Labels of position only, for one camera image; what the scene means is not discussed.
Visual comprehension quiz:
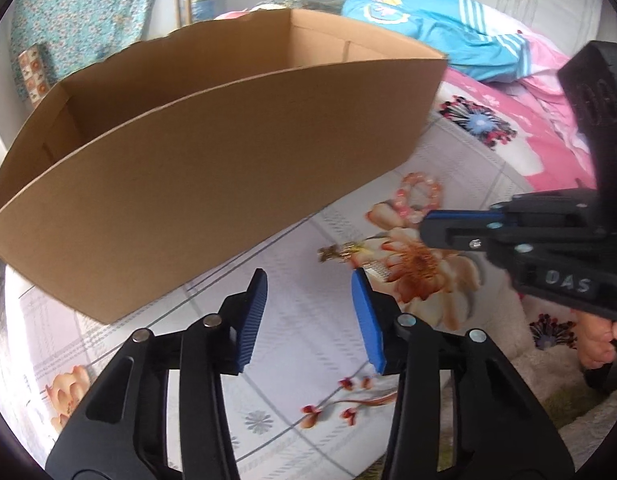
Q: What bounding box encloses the pink bead bracelet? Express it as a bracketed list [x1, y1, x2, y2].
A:
[395, 172, 444, 226]

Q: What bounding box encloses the green lace cloth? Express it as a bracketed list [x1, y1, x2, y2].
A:
[251, 0, 349, 12]

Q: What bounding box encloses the blue striped garment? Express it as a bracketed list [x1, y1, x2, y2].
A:
[341, 0, 534, 83]

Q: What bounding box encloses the floral tablecloth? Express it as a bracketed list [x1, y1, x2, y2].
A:
[0, 110, 534, 480]

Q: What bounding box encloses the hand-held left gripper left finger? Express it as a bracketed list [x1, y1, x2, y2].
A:
[44, 267, 269, 480]

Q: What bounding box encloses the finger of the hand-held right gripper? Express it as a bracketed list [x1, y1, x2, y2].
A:
[420, 219, 510, 257]
[423, 187, 597, 225]

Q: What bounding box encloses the blue floral cloth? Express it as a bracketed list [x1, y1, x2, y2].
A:
[9, 0, 170, 103]

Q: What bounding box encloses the person's right hand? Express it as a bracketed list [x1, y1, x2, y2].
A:
[573, 310, 617, 373]

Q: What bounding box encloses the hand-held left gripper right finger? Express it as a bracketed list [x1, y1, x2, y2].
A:
[349, 266, 575, 480]

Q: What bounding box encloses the brown cardboard box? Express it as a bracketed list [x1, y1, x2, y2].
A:
[0, 7, 449, 325]

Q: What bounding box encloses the patchwork print cloth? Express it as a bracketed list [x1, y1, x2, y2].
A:
[17, 44, 55, 106]

